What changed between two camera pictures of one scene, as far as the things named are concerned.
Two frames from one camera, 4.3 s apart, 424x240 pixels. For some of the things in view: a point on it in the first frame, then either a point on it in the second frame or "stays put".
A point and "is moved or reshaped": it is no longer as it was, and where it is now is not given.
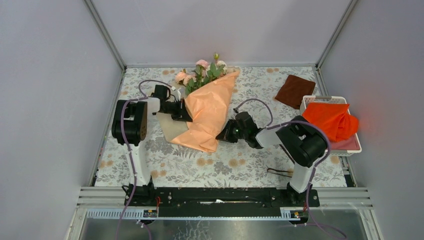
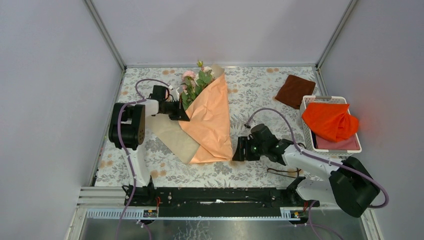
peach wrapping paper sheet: x=209 y=105 is moved or reshaped
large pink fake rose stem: x=201 y=75 -> x=188 y=77
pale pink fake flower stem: x=188 y=81 -> x=188 y=94
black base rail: x=221 y=201 stays put
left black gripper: x=181 y=113 stays put
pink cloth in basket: x=351 y=143 stays put
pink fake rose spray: x=220 y=64 -> x=205 y=76
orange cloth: x=334 y=118 stays put
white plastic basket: x=305 y=99 stays put
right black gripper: x=226 y=133 -> x=243 y=143
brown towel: x=294 y=89 stays put
